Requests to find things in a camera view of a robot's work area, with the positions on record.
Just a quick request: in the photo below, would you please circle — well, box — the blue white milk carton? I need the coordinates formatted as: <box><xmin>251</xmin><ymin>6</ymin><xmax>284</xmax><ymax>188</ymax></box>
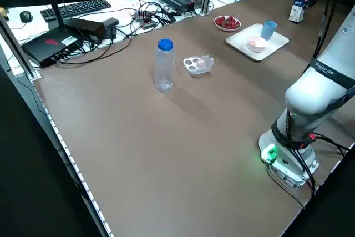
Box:
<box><xmin>288</xmin><ymin>0</ymin><xmax>313</xmax><ymax>23</ymax></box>

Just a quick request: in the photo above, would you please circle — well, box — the blue plastic cup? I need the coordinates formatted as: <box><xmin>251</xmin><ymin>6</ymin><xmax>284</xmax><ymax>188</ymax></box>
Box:
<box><xmin>261</xmin><ymin>20</ymin><xmax>278</xmax><ymax>41</ymax></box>

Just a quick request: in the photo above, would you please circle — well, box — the white rectangular tray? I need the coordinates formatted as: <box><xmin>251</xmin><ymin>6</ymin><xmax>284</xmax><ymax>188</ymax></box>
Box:
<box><xmin>225</xmin><ymin>23</ymin><xmax>290</xmax><ymax>62</ymax></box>

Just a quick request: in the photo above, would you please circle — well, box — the pink plastic bowl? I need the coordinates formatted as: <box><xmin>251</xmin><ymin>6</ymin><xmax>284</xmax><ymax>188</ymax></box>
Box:
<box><xmin>246</xmin><ymin>36</ymin><xmax>268</xmax><ymax>53</ymax></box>

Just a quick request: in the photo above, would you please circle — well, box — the clear plastic egg carton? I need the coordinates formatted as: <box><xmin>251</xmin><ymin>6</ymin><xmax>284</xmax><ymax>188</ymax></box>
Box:
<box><xmin>182</xmin><ymin>54</ymin><xmax>215</xmax><ymax>78</ymax></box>

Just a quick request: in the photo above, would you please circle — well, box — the red strawberries heap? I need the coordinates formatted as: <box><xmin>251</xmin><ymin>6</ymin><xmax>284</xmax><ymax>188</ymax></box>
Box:
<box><xmin>215</xmin><ymin>15</ymin><xmax>240</xmax><ymax>29</ymax></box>

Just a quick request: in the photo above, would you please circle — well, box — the white round plate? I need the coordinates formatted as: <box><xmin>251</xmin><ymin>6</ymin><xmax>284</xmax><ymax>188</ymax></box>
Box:
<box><xmin>213</xmin><ymin>14</ymin><xmax>241</xmax><ymax>32</ymax></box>

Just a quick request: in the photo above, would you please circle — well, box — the clear bottle blue cap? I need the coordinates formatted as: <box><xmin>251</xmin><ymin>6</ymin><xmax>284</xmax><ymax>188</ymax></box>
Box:
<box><xmin>154</xmin><ymin>38</ymin><xmax>176</xmax><ymax>93</ymax></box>

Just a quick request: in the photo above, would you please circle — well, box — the grey usb hub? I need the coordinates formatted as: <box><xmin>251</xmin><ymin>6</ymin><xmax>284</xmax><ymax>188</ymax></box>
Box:
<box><xmin>134</xmin><ymin>10</ymin><xmax>156</xmax><ymax>29</ymax></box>

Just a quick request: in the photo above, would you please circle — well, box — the small black adapter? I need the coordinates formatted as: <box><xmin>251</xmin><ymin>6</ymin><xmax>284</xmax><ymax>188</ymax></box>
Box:
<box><xmin>102</xmin><ymin>17</ymin><xmax>120</xmax><ymax>27</ymax></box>

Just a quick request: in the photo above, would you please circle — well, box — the black power brick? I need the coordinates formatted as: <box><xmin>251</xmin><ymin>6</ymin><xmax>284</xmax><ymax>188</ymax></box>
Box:
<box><xmin>65</xmin><ymin>18</ymin><xmax>108</xmax><ymax>41</ymax></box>

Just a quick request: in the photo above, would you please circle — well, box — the black keyboard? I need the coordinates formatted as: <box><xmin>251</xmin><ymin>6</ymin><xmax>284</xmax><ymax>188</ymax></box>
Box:
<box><xmin>40</xmin><ymin>0</ymin><xmax>112</xmax><ymax>22</ymax></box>

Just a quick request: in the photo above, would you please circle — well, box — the black box red logo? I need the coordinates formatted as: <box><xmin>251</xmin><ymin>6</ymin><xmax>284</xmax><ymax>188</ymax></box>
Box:
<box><xmin>21</xmin><ymin>28</ymin><xmax>84</xmax><ymax>68</ymax></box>

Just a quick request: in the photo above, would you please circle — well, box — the white side desk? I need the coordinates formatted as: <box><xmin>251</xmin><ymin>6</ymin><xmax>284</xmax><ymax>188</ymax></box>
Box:
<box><xmin>0</xmin><ymin>0</ymin><xmax>292</xmax><ymax>77</ymax></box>

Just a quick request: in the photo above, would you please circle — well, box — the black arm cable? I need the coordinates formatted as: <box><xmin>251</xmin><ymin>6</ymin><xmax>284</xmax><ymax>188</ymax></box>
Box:
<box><xmin>312</xmin><ymin>0</ymin><xmax>338</xmax><ymax>67</ymax></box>

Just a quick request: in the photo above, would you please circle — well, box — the aluminium frame bar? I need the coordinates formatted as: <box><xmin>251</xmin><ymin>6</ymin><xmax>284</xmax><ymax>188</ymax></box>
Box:
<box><xmin>0</xmin><ymin>16</ymin><xmax>42</xmax><ymax>81</ymax></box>

